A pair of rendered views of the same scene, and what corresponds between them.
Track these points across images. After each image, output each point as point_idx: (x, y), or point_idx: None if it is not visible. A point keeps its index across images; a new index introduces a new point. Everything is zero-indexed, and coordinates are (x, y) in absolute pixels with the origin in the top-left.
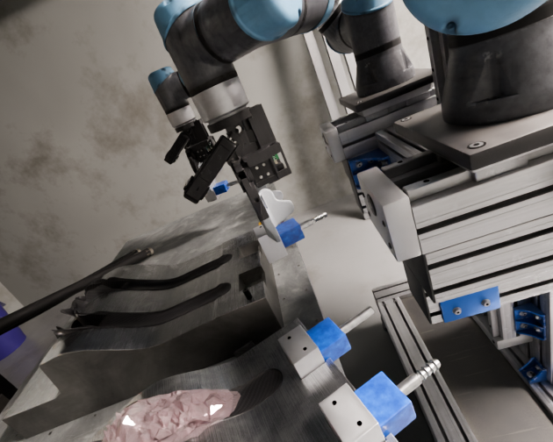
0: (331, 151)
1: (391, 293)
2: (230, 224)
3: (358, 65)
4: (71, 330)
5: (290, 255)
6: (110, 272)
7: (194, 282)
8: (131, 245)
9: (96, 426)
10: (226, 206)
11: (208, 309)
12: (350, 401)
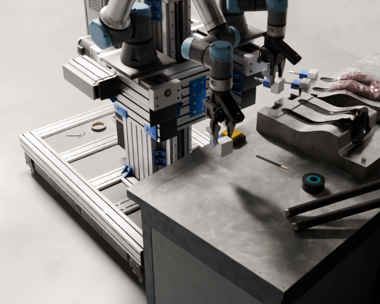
0: (181, 93)
1: (142, 237)
2: (222, 175)
3: (148, 45)
4: (361, 108)
5: (250, 123)
6: (334, 133)
7: (304, 114)
8: (286, 270)
9: None
10: (188, 202)
11: (312, 101)
12: (310, 71)
